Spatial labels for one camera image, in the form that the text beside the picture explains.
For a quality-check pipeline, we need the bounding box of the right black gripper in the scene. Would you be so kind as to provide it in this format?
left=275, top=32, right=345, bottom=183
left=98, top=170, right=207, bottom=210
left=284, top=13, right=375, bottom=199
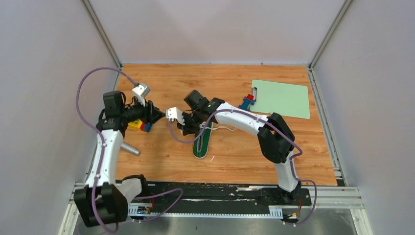
left=178, top=109, right=205, bottom=135

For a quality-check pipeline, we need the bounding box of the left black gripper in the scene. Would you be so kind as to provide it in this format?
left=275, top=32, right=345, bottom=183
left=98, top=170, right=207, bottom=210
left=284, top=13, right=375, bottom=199
left=120, top=95, right=165, bottom=126

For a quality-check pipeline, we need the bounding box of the green canvas sneaker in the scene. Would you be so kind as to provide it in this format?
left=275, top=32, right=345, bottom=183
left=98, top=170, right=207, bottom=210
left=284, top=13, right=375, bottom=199
left=192, top=122, right=213, bottom=159

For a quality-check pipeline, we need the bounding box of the white shoelace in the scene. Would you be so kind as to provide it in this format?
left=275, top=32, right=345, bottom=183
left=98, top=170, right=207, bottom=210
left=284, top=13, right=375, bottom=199
left=206, top=126, right=236, bottom=132

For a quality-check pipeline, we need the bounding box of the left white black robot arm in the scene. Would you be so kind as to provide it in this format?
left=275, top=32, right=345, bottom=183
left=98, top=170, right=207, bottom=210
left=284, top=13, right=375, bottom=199
left=74, top=91, right=165, bottom=227

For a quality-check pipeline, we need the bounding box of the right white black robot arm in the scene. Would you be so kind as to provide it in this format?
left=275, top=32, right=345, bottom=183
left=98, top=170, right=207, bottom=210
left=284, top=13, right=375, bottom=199
left=166, top=90, right=301, bottom=205

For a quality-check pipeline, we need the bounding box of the blue yellow toy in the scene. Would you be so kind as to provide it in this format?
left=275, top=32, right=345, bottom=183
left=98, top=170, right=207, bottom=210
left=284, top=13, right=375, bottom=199
left=128, top=119, right=152, bottom=133

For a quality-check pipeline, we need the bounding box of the silver microphone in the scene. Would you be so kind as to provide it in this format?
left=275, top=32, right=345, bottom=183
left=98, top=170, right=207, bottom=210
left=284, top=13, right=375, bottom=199
left=121, top=142, right=141, bottom=156

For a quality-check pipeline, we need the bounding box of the blue red toy car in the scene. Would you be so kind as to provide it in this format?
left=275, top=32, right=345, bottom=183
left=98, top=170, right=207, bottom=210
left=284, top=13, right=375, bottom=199
left=238, top=94, right=256, bottom=111

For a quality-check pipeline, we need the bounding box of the light green clipboard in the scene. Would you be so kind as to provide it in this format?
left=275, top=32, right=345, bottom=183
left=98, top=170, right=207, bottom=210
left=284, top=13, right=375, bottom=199
left=250, top=80, right=310, bottom=119

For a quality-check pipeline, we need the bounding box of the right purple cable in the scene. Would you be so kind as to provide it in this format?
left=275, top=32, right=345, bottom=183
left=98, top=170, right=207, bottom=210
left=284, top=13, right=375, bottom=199
left=168, top=109, right=318, bottom=227

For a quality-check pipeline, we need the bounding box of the purple cable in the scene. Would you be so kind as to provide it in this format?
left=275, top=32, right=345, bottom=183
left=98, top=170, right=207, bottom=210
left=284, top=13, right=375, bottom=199
left=168, top=109, right=318, bottom=227
left=75, top=67, right=184, bottom=234

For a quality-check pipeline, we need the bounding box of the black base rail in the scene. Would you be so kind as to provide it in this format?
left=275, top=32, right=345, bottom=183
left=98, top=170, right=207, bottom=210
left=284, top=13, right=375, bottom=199
left=128, top=180, right=366, bottom=219

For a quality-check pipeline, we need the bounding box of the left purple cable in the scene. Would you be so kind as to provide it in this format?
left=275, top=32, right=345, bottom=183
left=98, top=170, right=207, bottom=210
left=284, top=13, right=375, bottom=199
left=75, top=67, right=184, bottom=234

